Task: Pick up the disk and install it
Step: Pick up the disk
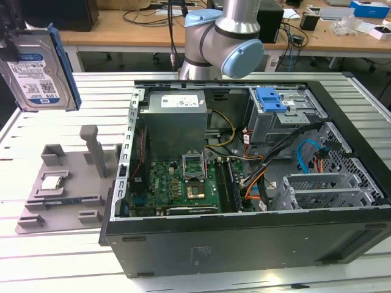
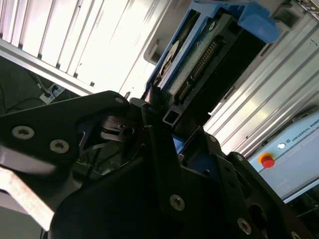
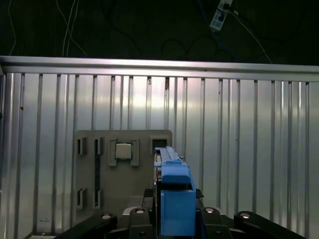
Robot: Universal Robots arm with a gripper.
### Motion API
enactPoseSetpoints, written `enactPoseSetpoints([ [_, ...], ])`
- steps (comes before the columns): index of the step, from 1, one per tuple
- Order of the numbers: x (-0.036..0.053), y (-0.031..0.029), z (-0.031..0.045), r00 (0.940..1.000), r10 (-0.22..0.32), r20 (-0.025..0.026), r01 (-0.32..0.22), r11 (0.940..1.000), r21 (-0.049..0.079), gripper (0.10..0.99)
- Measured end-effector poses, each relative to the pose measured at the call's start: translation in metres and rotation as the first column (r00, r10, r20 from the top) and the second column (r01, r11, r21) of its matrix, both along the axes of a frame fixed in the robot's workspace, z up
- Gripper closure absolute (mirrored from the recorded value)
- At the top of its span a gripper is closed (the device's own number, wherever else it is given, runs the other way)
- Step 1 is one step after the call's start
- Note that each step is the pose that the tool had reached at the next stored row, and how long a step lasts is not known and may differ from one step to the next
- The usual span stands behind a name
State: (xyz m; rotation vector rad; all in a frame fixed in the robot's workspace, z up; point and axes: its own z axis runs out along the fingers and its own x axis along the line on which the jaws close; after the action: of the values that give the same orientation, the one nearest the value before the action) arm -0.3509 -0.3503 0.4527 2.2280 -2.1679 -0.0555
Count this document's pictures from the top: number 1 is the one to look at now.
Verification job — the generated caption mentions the grey power supply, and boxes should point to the grey power supply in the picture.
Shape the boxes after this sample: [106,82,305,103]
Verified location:
[139,90,209,155]

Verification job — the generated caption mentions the black graphics card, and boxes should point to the black graphics card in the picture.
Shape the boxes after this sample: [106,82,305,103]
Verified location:
[166,206,219,215]

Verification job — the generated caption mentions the black RAM slot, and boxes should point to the black RAM slot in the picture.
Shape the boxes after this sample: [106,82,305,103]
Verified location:
[226,159,240,211]
[219,159,233,212]
[222,159,236,212]
[215,159,229,212]

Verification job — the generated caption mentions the CPU socket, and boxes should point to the CPU socket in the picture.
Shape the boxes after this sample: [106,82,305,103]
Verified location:
[185,184,207,200]

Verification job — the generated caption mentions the metal optical drive cage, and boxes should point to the metal optical drive cage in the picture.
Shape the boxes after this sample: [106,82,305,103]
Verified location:
[246,86,329,153]

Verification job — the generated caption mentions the small black cube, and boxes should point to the small black cube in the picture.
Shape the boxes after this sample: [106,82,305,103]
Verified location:
[300,13,321,31]

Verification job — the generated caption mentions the metal socket cover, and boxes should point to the metal socket cover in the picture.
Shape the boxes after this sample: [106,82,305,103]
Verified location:
[181,151,205,181]

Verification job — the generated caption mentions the clear plastic bags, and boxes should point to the clear plastic bags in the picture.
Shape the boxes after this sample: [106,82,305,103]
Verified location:
[332,15,360,35]

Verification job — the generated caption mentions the large black box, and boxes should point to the large black box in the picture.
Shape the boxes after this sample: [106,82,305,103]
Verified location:
[18,0,100,32]

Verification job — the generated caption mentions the hard disk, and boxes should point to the hard disk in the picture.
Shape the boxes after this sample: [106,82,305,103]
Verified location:
[0,23,82,113]

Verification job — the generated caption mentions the power wire with black plug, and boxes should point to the power wire with black plug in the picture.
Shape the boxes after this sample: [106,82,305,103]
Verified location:
[313,146,332,175]

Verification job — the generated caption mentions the grey parts rack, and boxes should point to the grey parts rack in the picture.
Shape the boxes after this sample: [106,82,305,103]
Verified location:
[16,125,123,235]

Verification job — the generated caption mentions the blue cardboard box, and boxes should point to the blue cardboard box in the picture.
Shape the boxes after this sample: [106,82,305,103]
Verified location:
[349,0,391,20]

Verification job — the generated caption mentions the blue plastic drive latch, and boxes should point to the blue plastic drive latch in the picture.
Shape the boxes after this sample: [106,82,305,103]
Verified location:
[255,87,291,113]

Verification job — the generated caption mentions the black PC case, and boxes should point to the black PC case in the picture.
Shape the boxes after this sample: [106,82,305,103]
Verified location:
[98,78,391,279]

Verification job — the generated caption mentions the yellow power wires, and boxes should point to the yellow power wires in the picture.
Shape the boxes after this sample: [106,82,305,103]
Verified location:
[203,109,236,149]

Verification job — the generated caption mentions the blue data wire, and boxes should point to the blue data wire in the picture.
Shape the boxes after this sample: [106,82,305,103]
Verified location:
[296,139,331,173]

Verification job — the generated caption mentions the grey flat box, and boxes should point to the grey flat box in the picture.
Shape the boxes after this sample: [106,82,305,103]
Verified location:
[306,5,356,21]

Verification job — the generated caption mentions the orange data wire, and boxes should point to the orange data wire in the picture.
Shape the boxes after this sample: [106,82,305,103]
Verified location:
[243,166,269,201]

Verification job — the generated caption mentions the RAM stick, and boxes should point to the RAM stick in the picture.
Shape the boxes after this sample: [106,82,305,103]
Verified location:
[45,198,84,206]

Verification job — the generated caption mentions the black computer tower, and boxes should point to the black computer tower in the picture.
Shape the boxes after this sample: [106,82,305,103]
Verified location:
[258,5,285,44]

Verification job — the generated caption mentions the metal disk bay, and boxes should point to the metal disk bay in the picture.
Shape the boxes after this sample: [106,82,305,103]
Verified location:
[282,172,384,211]

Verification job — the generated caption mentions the black cable bundle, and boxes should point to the black cable bundle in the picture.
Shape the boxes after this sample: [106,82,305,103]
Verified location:
[258,121,324,211]

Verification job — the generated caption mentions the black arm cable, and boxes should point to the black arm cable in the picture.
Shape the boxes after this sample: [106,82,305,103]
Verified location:
[167,0,188,71]

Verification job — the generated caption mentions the locking lever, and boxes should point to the locking lever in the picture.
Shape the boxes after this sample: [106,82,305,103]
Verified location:
[203,149,212,181]

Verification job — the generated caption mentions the green motherboard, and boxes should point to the green motherboard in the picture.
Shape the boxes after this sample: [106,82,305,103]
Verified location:
[128,158,245,215]

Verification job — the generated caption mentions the white box black insert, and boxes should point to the white box black insert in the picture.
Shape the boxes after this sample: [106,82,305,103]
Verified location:
[370,25,391,41]

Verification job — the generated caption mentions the wooden desk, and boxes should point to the wooden desk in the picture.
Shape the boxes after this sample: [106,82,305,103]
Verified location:
[57,0,391,73]

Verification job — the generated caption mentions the silver CPU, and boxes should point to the silver CPU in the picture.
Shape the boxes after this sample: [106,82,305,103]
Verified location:
[40,176,64,190]

